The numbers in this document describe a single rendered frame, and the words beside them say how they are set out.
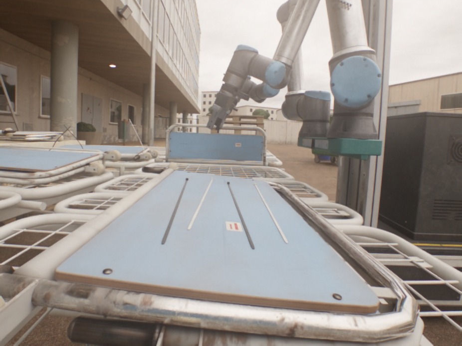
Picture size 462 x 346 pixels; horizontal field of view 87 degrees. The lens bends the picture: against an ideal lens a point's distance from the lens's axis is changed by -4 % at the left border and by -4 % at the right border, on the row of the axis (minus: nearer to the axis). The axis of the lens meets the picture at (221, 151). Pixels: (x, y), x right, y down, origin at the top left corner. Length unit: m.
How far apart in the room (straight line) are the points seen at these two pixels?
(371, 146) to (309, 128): 0.52
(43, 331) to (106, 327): 0.94
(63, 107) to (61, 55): 1.24
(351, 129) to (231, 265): 0.83
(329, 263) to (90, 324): 0.28
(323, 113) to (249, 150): 0.61
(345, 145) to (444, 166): 0.44
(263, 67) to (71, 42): 6.78
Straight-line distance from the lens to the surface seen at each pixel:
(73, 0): 6.52
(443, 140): 1.30
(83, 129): 10.35
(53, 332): 1.21
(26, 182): 1.20
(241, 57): 1.06
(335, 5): 1.03
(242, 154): 1.86
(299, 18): 1.19
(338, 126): 1.08
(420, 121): 1.28
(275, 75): 1.00
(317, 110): 1.52
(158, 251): 0.34
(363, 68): 0.91
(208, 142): 1.85
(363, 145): 1.07
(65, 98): 7.25
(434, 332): 1.39
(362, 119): 1.09
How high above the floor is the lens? 0.72
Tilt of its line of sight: 4 degrees down
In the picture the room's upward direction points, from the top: 2 degrees clockwise
